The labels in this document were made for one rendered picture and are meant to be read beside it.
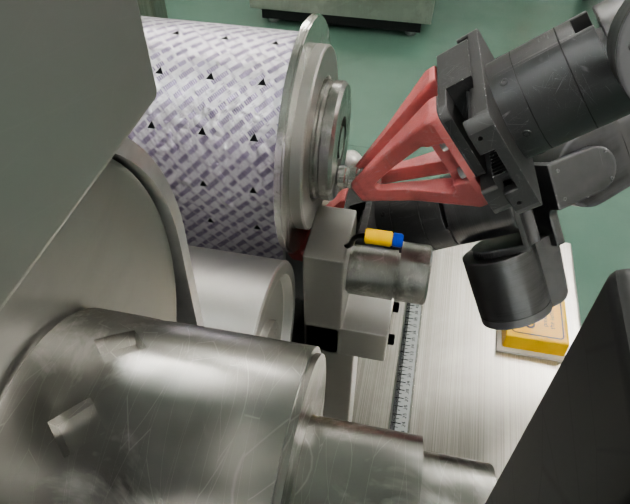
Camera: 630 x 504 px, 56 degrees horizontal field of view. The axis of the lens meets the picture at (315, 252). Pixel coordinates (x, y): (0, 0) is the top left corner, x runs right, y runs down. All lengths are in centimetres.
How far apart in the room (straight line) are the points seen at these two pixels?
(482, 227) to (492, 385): 27
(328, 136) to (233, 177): 6
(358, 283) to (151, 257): 22
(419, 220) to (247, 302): 20
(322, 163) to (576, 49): 14
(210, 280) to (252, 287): 2
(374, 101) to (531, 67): 247
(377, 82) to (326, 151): 259
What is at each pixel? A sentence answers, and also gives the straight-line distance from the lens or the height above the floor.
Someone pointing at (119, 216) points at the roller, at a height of 136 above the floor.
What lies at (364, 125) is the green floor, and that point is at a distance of 262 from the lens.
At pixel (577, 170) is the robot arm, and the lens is 48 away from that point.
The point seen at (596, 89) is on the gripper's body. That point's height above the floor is 132.
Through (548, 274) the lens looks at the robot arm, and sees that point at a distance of 50.
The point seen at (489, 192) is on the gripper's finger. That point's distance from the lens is 33.
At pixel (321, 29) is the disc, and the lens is 38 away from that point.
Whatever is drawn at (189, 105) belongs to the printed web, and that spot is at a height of 129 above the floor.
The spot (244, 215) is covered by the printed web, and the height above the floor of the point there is 123.
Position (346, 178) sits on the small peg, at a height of 124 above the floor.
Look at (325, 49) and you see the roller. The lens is 36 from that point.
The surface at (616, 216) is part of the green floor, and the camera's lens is 243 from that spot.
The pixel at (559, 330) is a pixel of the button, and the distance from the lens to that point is 73.
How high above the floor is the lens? 147
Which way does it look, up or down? 46 degrees down
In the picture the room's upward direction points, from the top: straight up
